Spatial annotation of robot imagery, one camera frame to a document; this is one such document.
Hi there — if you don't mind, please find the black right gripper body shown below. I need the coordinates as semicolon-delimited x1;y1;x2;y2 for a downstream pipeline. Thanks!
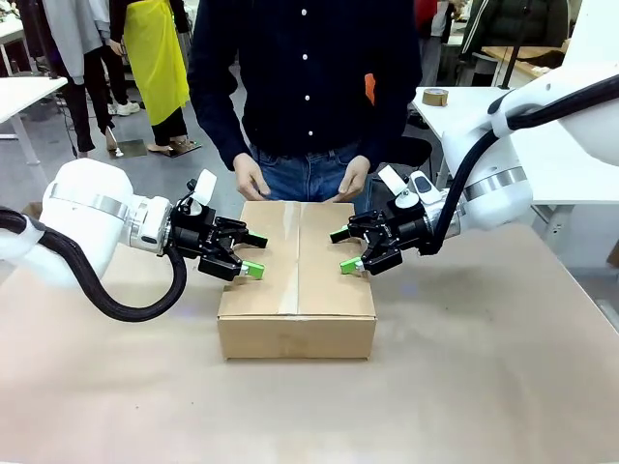
380;205;435;257

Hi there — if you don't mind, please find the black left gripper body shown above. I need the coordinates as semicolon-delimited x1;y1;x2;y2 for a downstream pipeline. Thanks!
169;201;228;265

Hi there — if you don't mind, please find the brown cardboard box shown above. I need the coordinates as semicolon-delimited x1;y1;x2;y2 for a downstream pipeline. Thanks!
216;200;378;362

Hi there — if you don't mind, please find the person's right forearm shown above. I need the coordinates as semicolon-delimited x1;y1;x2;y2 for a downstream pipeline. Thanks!
189;96;252;171

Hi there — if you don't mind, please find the person's left forearm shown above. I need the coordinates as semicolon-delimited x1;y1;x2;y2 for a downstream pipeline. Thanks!
365;86;423;173

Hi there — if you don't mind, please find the person's left hand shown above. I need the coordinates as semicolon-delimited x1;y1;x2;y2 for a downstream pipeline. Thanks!
337;155;372;203

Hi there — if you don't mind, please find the person's right hand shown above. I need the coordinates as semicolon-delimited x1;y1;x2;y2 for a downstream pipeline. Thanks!
233;153;272;200

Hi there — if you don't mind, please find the black chair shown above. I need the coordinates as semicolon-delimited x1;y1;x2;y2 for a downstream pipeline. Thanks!
371;134;434;195

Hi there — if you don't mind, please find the dark square floor plate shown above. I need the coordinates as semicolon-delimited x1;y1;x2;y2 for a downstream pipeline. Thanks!
106;138;148;159
163;138;203;159

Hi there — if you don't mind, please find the person in dark shirt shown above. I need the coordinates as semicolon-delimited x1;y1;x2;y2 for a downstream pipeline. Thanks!
187;0;423;203

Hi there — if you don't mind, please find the person in yellow apron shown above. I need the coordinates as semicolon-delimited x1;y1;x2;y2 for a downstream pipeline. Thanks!
109;0;192;156

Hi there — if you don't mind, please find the person in red top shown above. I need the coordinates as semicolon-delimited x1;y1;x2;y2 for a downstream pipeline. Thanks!
416;0;458;89

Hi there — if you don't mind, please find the person in white sneakers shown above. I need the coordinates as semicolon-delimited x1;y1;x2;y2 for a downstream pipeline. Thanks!
96;0;142;117

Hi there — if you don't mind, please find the black metal pole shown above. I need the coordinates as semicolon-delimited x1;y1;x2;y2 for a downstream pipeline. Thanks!
497;0;527;91

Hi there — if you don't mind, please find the wooden table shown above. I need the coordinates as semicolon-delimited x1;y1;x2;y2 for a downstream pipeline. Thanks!
481;45;571;82

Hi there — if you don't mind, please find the white desk with metal leg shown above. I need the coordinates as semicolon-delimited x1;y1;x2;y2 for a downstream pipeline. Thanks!
0;75;69;168

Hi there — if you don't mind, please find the person in grey hoodie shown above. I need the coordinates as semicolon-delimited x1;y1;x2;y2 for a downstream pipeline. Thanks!
42;0;117;157

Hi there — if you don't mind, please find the person in dark striped jacket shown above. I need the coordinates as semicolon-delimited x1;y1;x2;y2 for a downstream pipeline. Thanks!
458;0;571;88

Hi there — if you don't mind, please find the small white desk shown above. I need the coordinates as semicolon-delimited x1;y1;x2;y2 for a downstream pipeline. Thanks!
0;18;33;78

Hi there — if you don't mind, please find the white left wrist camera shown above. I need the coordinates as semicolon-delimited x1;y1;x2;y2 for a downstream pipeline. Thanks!
186;168;218;217

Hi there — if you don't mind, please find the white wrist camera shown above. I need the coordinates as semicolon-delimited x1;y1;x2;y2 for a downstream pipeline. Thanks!
377;165;422;210
186;168;218;217

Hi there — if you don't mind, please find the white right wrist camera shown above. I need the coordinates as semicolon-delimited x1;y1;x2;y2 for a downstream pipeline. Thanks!
377;165;422;210

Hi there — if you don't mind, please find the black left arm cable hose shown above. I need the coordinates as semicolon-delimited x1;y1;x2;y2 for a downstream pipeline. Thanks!
0;206;189;323

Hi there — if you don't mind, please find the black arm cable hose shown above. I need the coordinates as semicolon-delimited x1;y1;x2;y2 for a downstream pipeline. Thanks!
418;72;619;257
0;206;189;323

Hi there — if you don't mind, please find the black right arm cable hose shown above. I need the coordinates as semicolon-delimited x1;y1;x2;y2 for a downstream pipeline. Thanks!
418;72;619;257

